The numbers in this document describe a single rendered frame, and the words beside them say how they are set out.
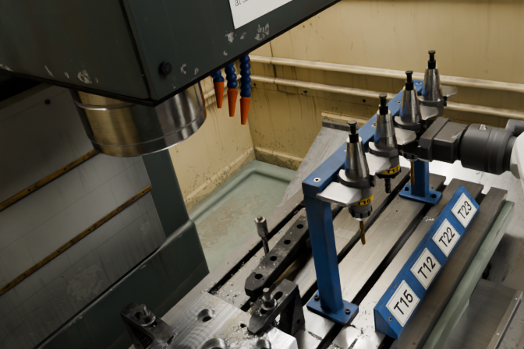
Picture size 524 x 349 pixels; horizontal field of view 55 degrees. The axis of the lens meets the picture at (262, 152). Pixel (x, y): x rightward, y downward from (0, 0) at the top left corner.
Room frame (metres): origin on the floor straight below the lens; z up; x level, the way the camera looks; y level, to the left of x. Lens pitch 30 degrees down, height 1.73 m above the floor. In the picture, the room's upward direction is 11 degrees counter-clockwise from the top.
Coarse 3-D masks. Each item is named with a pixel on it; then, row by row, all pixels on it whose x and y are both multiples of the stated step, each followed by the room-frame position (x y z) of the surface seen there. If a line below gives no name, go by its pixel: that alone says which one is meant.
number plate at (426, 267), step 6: (426, 252) 0.80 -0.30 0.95; (420, 258) 0.78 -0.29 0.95; (426, 258) 0.79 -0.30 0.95; (432, 258) 0.79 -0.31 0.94; (414, 264) 0.77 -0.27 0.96; (420, 264) 0.77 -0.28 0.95; (426, 264) 0.78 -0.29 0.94; (432, 264) 0.78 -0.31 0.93; (438, 264) 0.79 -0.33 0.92; (414, 270) 0.76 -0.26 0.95; (420, 270) 0.76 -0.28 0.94; (426, 270) 0.77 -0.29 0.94; (432, 270) 0.77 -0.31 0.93; (420, 276) 0.75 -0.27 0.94; (426, 276) 0.76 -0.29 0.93; (432, 276) 0.76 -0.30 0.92; (420, 282) 0.74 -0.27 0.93; (426, 282) 0.74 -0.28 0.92; (426, 288) 0.73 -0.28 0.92
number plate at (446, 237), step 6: (444, 222) 0.88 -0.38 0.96; (438, 228) 0.86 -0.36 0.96; (444, 228) 0.87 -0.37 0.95; (450, 228) 0.87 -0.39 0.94; (438, 234) 0.85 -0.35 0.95; (444, 234) 0.85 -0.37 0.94; (450, 234) 0.86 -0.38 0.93; (456, 234) 0.86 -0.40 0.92; (438, 240) 0.84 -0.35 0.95; (444, 240) 0.84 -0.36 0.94; (450, 240) 0.85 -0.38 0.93; (456, 240) 0.85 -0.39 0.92; (438, 246) 0.82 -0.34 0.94; (444, 246) 0.83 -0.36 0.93; (450, 246) 0.83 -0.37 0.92; (444, 252) 0.82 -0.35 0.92
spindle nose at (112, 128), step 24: (72, 96) 0.58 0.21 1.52; (96, 96) 0.55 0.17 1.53; (192, 96) 0.58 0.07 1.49; (96, 120) 0.55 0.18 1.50; (120, 120) 0.54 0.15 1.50; (144, 120) 0.54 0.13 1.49; (168, 120) 0.55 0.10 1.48; (192, 120) 0.57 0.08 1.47; (96, 144) 0.57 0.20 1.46; (120, 144) 0.54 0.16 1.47; (144, 144) 0.54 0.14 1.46; (168, 144) 0.55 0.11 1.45
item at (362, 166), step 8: (352, 144) 0.74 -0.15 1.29; (360, 144) 0.74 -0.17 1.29; (352, 152) 0.73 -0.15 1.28; (360, 152) 0.73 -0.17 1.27; (352, 160) 0.73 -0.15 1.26; (360, 160) 0.73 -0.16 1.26; (352, 168) 0.73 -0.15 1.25; (360, 168) 0.73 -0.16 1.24; (368, 168) 0.74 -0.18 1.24; (352, 176) 0.73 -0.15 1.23; (360, 176) 0.73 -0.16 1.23
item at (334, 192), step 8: (328, 184) 0.74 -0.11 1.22; (336, 184) 0.74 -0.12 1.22; (320, 192) 0.72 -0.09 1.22; (328, 192) 0.72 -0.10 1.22; (336, 192) 0.71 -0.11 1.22; (344, 192) 0.71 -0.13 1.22; (352, 192) 0.70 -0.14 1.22; (360, 192) 0.70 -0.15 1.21; (328, 200) 0.70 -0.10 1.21; (336, 200) 0.69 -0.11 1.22; (344, 200) 0.68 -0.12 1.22; (352, 200) 0.68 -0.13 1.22
